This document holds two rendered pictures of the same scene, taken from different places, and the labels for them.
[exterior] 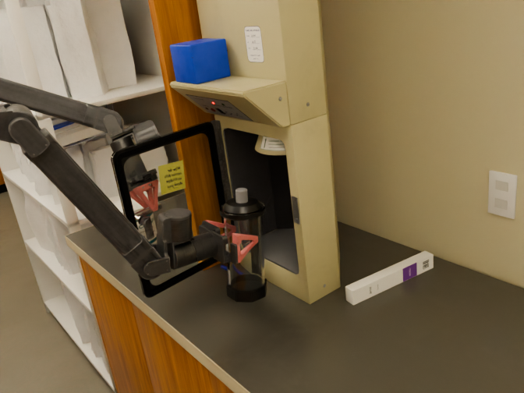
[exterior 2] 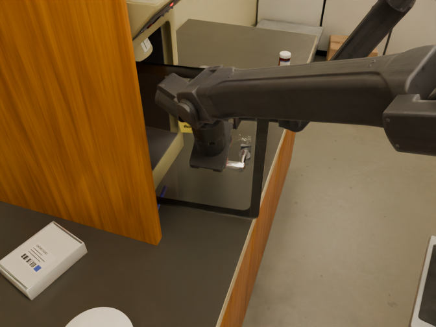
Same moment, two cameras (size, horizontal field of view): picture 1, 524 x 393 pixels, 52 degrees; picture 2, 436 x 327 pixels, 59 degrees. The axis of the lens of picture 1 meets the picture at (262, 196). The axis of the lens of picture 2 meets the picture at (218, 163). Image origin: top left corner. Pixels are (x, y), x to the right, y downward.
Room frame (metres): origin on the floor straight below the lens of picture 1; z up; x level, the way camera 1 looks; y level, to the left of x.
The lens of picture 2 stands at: (1.67, 0.79, 1.74)
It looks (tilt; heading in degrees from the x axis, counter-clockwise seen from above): 41 degrees down; 234
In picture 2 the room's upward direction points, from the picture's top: straight up
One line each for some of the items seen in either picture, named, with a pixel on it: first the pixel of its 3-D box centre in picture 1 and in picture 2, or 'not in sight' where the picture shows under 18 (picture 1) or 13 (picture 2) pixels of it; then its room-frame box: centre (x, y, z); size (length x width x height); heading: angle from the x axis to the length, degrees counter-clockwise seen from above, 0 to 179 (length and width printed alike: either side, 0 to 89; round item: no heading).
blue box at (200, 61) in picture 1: (200, 60); not in sight; (1.33, 0.10, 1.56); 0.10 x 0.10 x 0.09; 35
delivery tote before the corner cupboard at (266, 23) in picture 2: not in sight; (285, 47); (-0.89, -1.61, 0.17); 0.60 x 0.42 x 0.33; 123
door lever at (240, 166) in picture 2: not in sight; (226, 159); (1.28, 0.30, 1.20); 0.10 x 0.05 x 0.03; 131
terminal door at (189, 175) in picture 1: (178, 208); (196, 149); (1.31, 0.22, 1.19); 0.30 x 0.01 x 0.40; 131
